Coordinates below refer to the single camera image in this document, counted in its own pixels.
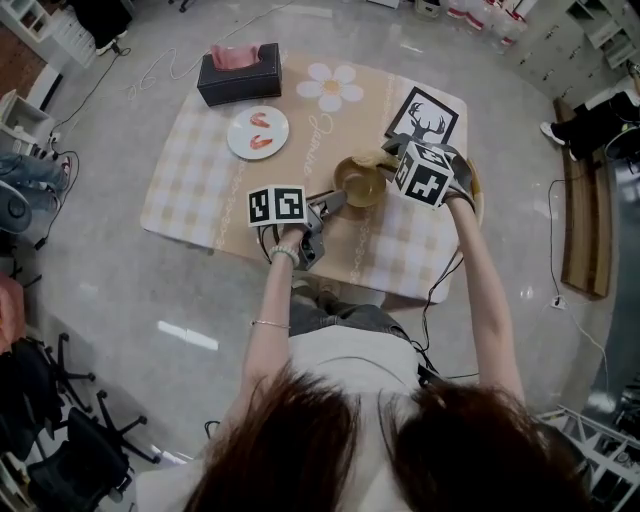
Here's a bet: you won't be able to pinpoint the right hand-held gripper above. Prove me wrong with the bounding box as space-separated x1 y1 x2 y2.
382 137 474 209

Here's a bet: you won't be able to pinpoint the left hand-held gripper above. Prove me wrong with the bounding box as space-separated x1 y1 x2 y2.
247 185 347 271

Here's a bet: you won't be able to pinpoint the brown bowl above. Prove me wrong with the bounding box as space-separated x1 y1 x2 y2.
333 155 389 209

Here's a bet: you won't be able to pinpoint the yellow sponge cloth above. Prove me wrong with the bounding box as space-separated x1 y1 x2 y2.
351 148 400 171

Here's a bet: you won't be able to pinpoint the person's left forearm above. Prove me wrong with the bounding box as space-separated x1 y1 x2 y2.
239 249 301 391

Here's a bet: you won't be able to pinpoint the person's right forearm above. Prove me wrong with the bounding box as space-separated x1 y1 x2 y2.
444 194 526 401

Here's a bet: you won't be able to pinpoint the person's left hand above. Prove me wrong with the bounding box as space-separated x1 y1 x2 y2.
273 224 307 250

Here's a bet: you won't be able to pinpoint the black framed deer picture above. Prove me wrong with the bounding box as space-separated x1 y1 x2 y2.
383 86 460 151

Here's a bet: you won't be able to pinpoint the person's right shoe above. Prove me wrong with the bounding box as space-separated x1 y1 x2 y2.
318 280 343 307

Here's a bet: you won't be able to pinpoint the white round plate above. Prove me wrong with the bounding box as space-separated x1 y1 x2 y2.
226 105 291 161

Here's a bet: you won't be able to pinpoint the person's grey trousers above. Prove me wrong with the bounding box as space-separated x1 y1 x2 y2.
289 294 409 341

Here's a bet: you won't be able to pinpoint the checkered floral tablecloth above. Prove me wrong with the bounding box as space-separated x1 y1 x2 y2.
139 49 479 305

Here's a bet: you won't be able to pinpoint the black leather tissue box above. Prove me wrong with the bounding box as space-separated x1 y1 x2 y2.
196 42 284 108

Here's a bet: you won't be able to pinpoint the row of water jugs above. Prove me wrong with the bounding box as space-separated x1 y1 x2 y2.
444 0 531 46

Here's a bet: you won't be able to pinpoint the person's white shirt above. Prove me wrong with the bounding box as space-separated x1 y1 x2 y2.
134 324 431 512

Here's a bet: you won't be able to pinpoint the wooden step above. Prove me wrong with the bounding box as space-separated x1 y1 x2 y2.
552 97 614 301

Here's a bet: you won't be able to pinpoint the grey locker cabinet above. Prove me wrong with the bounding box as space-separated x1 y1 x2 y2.
514 0 626 101

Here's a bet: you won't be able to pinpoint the pink tissue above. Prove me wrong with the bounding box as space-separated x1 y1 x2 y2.
209 42 261 71

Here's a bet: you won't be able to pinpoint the white open shelf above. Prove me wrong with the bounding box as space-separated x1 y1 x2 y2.
564 0 640 66

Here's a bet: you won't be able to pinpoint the white drawer shelf unit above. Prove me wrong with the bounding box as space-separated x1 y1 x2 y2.
0 0 96 69

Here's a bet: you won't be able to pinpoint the white low cabinet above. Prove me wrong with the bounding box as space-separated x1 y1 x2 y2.
0 89 56 156

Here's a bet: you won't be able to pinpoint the pink bin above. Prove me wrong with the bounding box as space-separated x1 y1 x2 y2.
0 272 26 351

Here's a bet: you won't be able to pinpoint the black office chair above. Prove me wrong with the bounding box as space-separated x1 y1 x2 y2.
24 389 164 512
0 332 96 451

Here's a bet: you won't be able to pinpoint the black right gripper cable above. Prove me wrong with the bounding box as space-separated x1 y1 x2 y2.
421 244 467 381

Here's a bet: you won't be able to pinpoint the white table frame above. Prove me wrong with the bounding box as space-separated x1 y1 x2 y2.
534 404 640 512

